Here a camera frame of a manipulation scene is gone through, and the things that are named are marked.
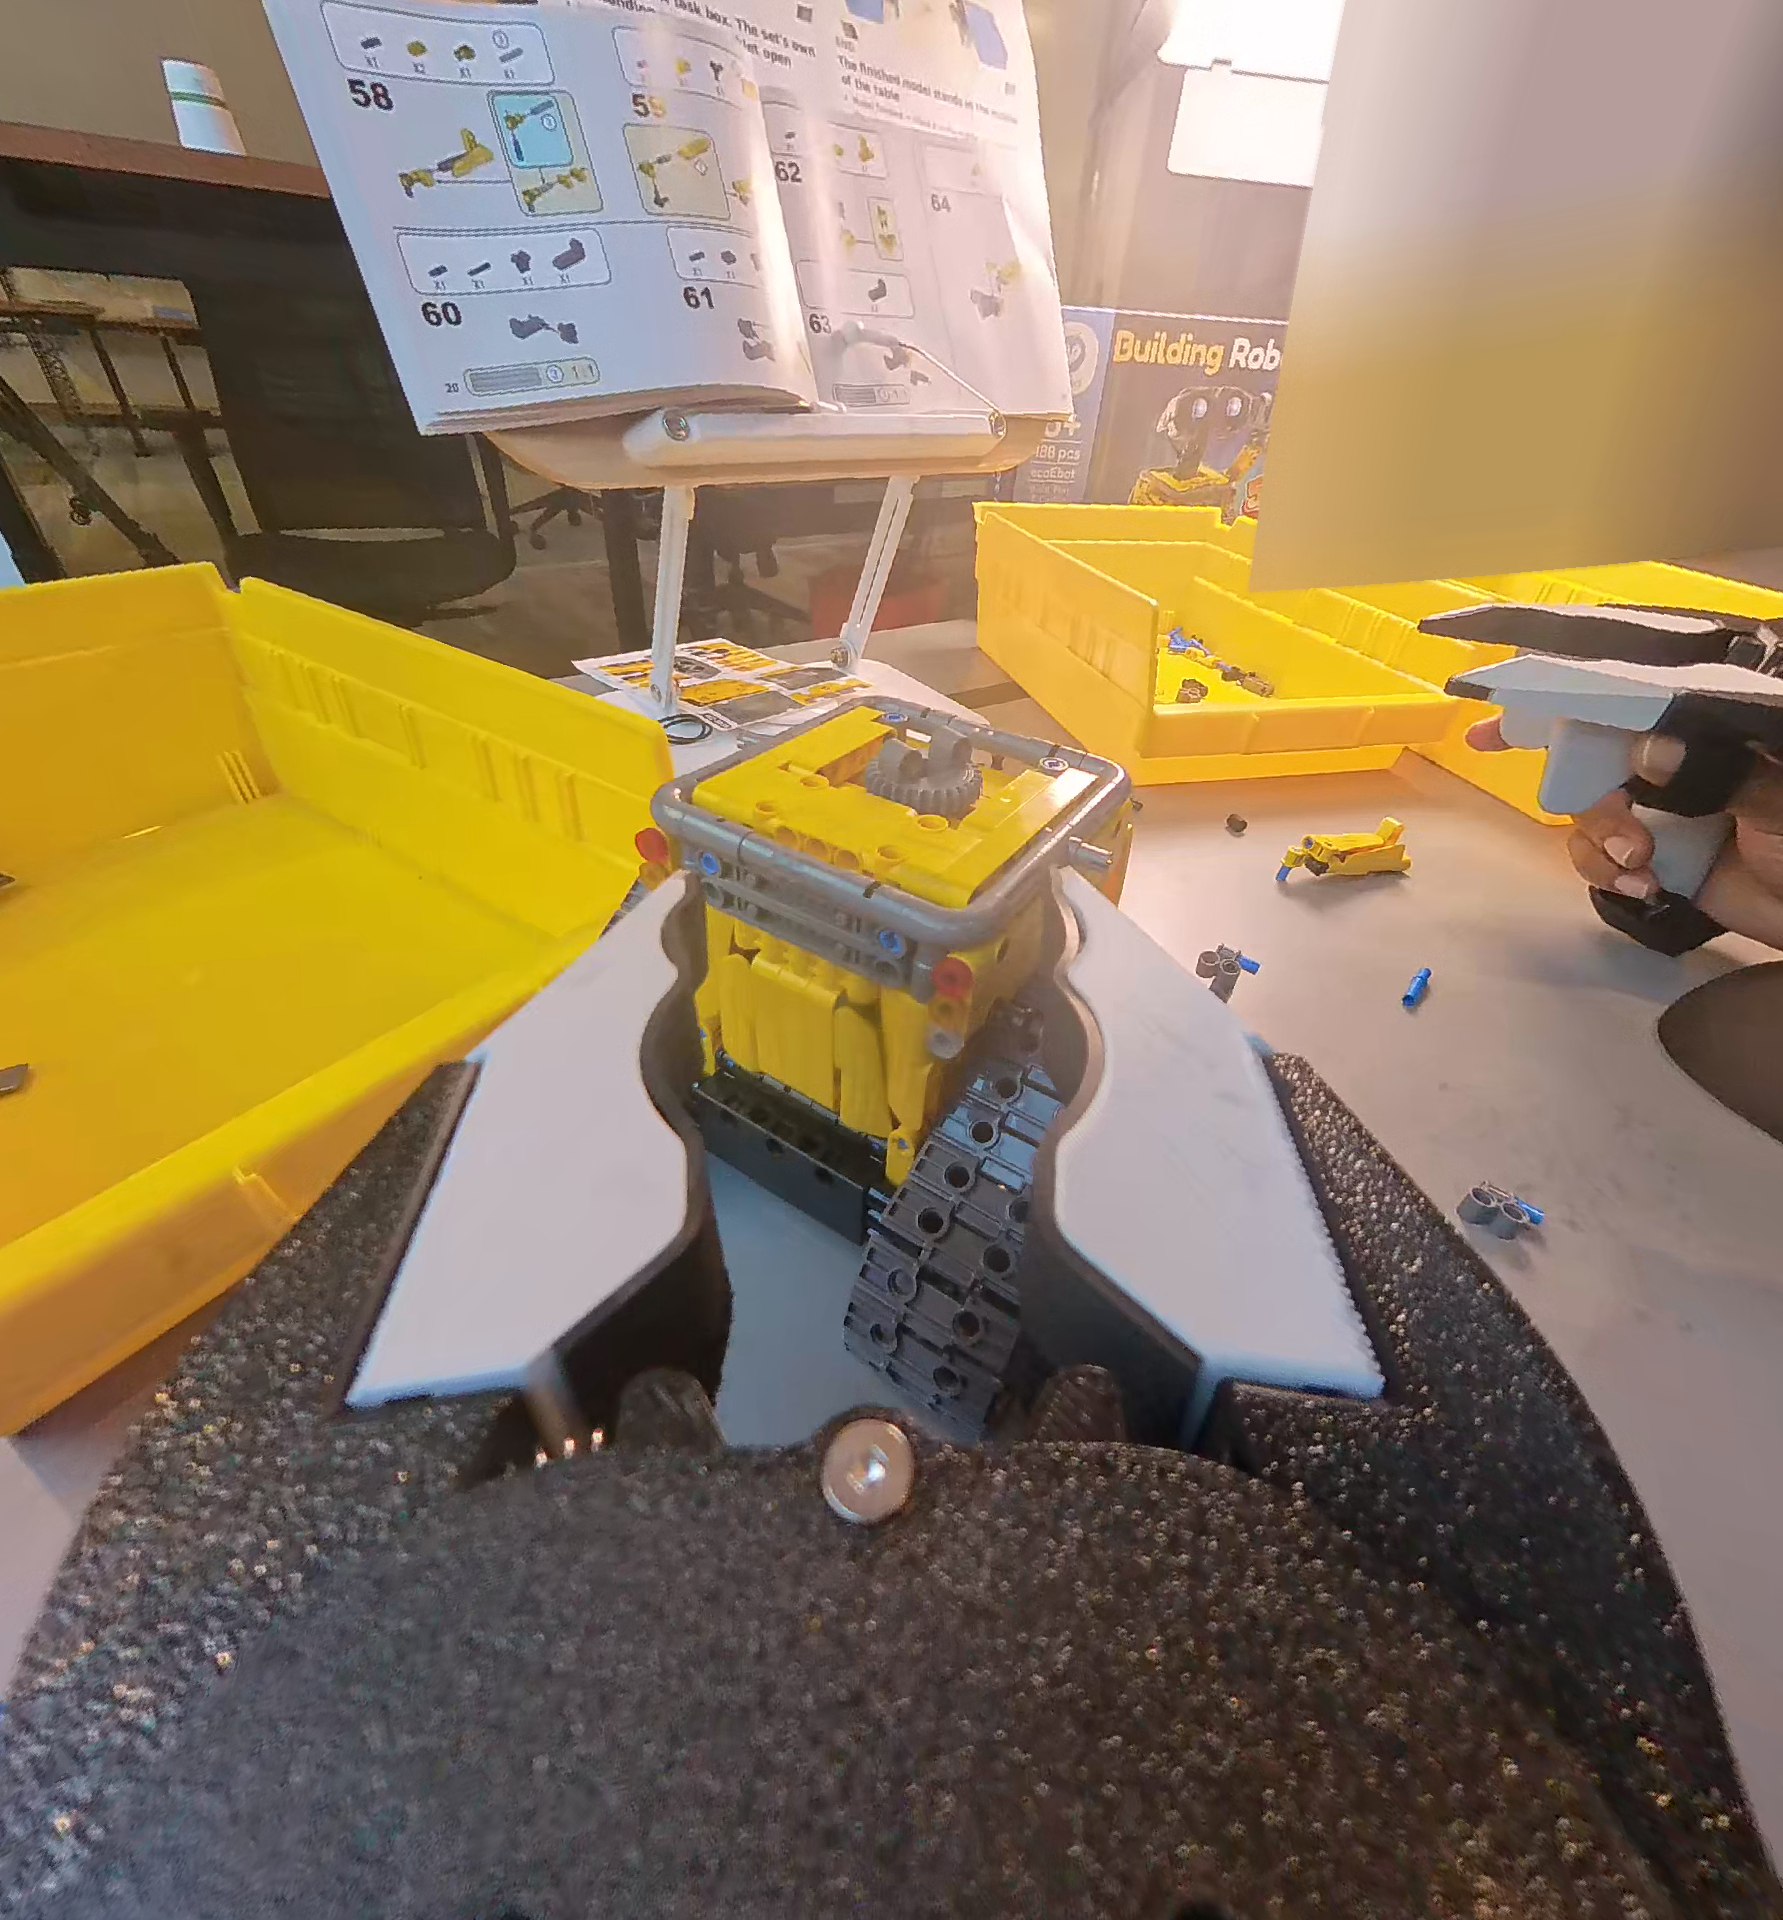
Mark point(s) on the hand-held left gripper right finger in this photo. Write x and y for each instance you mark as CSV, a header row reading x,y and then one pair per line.
x,y
1224,1201

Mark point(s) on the blue axle pin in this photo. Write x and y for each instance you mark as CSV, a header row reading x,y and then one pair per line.
x,y
1419,985

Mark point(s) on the white light panel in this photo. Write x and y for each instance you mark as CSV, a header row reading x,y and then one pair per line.
x,y
1251,91

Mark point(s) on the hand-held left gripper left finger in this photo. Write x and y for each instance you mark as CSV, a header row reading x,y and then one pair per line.
x,y
548,1201

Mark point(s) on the grey bent beam piece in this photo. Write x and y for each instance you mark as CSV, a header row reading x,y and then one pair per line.
x,y
1230,968

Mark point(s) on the dark work table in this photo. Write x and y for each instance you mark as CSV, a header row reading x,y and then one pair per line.
x,y
111,271

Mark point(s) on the wide yellow bin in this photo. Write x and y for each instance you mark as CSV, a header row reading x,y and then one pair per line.
x,y
234,961

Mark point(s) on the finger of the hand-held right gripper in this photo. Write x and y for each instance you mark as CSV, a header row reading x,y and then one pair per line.
x,y
1523,633

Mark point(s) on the white cup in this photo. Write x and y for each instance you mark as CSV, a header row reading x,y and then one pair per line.
x,y
207,110

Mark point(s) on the grey desk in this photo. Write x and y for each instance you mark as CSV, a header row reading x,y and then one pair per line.
x,y
1552,1352

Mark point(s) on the yellow toy tracked robot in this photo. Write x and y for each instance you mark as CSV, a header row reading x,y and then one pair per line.
x,y
862,872

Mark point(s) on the large yellow bin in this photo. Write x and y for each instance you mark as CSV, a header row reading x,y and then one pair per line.
x,y
1073,645

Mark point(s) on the black dimpled cushion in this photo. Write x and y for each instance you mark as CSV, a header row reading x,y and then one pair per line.
x,y
1764,1067

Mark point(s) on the blue printed cardboard box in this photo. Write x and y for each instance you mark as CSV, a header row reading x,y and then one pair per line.
x,y
1177,406

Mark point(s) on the printed sticker sheet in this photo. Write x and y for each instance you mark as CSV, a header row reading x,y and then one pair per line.
x,y
743,677

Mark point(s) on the small grey connector piece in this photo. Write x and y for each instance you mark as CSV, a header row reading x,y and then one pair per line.
x,y
1492,1211

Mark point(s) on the small yellow block assembly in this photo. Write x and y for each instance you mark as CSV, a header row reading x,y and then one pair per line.
x,y
1343,857

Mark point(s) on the instruction booklet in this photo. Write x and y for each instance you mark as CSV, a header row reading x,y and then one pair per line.
x,y
624,211

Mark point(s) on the black office chair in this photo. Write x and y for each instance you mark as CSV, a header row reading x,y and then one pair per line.
x,y
383,451

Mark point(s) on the white book stand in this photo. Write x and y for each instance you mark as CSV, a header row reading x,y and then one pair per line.
x,y
832,436

